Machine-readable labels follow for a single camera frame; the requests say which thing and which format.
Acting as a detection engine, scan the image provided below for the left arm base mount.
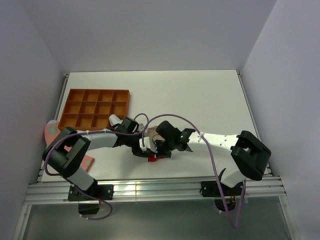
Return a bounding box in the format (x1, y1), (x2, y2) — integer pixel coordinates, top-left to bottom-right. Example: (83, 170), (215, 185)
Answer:
(67, 184), (114, 219)

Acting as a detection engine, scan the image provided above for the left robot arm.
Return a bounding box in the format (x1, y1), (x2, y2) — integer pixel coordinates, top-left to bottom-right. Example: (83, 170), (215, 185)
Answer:
(42, 115), (154, 200)

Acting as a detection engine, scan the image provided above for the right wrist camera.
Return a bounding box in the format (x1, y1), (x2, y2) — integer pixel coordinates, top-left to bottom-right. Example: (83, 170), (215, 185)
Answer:
(139, 136), (157, 153)

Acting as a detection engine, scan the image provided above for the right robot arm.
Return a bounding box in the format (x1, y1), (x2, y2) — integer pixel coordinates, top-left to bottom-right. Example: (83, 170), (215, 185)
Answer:
(155, 120), (272, 195)

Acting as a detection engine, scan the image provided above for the orange compartment tray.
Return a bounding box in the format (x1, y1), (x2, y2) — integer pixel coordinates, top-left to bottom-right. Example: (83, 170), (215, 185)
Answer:
(58, 88), (130, 131)

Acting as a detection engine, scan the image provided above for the white sock black cuff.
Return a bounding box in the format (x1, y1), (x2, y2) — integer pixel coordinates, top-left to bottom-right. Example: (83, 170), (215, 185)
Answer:
(109, 114), (123, 129)

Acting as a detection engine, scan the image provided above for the aluminium frame rail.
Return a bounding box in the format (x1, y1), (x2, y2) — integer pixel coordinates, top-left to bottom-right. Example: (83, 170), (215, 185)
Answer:
(23, 175), (287, 205)

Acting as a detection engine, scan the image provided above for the beige red reindeer sock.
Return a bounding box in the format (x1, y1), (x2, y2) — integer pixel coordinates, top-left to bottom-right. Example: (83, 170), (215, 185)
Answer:
(146, 125), (164, 163)

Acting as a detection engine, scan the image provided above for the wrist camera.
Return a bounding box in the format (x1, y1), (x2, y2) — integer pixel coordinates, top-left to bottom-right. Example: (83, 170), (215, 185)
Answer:
(139, 136), (157, 153)
(134, 123), (145, 133)

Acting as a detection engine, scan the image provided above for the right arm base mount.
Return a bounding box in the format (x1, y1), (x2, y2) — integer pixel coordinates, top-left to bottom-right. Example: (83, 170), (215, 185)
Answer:
(199, 180), (244, 212)

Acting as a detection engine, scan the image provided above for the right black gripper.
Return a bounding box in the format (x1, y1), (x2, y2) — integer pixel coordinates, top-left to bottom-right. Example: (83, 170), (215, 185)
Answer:
(150, 138), (176, 159)

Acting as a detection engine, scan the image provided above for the pink patterned sock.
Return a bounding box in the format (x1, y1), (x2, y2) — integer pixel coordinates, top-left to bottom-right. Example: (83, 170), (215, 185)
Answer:
(43, 119), (96, 173)

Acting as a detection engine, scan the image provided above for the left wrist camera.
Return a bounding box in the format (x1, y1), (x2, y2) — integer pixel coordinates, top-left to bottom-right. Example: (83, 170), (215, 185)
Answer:
(134, 123), (145, 133)

